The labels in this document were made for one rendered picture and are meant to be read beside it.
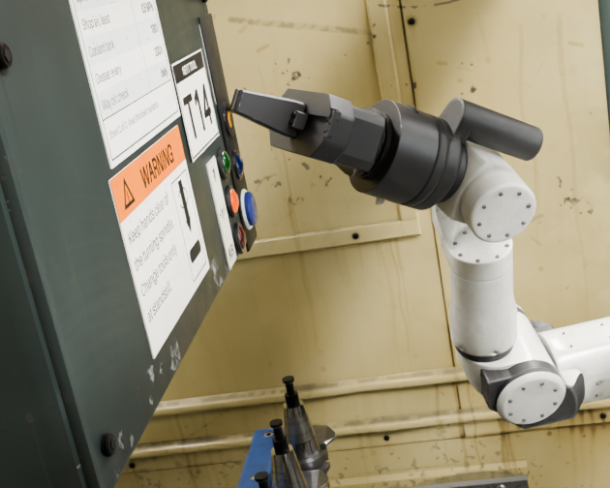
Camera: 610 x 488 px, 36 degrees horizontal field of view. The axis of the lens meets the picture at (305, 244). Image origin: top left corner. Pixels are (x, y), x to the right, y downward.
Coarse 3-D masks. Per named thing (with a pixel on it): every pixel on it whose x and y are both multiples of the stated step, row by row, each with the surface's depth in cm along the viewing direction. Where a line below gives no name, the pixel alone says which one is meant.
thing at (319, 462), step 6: (324, 444) 120; (324, 450) 118; (318, 456) 117; (324, 456) 118; (300, 462) 117; (306, 462) 116; (312, 462) 116; (318, 462) 117; (324, 462) 119; (306, 468) 116; (312, 468) 116; (318, 468) 118; (324, 468) 118
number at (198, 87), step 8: (200, 80) 73; (192, 88) 70; (200, 88) 72; (192, 96) 69; (200, 96) 72; (208, 96) 74; (200, 104) 72; (208, 104) 74; (200, 112) 71; (208, 112) 74; (200, 120) 71; (208, 120) 73; (200, 128) 71; (208, 128) 73; (200, 136) 70
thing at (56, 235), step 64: (0, 0) 40; (64, 0) 48; (192, 0) 74; (0, 64) 39; (64, 64) 46; (0, 128) 39; (64, 128) 45; (0, 192) 39; (64, 192) 44; (0, 256) 40; (64, 256) 43; (0, 320) 41; (64, 320) 42; (128, 320) 50; (192, 320) 62; (0, 384) 42; (64, 384) 42; (128, 384) 49; (0, 448) 43; (64, 448) 43; (128, 448) 48
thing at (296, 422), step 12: (288, 408) 116; (300, 408) 116; (288, 420) 117; (300, 420) 116; (288, 432) 117; (300, 432) 116; (312, 432) 118; (300, 444) 117; (312, 444) 117; (300, 456) 117; (312, 456) 117
